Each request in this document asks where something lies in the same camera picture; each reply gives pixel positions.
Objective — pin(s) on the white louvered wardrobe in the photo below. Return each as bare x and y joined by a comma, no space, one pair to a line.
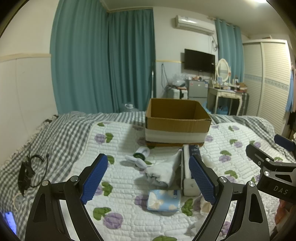
267,69

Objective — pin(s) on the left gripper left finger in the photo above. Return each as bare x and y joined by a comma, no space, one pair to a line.
46,220

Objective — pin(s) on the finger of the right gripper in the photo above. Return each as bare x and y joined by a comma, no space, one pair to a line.
287,144

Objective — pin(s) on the brown cardboard box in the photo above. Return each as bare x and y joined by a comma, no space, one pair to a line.
175,122

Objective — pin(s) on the oval vanity mirror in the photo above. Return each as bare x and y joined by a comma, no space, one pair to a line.
222,72

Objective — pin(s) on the white floral quilt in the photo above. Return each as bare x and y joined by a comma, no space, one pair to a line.
148,193

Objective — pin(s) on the teal curtain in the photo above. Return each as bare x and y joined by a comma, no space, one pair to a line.
100,60
230,47

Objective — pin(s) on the silver mini fridge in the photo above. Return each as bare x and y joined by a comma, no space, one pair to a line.
197,90

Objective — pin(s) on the blue phone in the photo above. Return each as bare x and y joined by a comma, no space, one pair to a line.
8,216

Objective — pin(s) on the black wall television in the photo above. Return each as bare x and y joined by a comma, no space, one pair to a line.
199,61

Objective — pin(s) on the white foam long box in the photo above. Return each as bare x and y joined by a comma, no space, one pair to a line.
188,184

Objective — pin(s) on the white green socks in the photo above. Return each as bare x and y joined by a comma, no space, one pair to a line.
139,157

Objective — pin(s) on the white dressing table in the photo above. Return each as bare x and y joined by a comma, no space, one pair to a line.
215,94

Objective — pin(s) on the grey checkered bedsheet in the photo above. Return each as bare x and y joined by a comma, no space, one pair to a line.
72,141

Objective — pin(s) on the teal curtain left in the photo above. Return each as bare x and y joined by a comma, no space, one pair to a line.
100,60

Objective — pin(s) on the white towel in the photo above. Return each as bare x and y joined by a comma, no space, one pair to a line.
163,174

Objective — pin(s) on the white air conditioner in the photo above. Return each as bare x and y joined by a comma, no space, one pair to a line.
194,25

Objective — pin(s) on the teal curtain right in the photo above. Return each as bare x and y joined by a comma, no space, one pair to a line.
230,47

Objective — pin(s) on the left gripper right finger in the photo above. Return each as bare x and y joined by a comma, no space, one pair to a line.
249,220

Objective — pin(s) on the cream lace cloth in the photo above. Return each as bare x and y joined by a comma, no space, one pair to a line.
205,206

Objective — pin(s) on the light blue patterned cloth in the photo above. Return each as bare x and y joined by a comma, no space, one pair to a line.
164,200

